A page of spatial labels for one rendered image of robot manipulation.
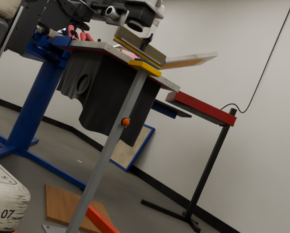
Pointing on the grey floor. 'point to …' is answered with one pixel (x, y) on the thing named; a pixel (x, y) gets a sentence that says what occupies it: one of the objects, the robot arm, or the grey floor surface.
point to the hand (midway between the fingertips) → (141, 47)
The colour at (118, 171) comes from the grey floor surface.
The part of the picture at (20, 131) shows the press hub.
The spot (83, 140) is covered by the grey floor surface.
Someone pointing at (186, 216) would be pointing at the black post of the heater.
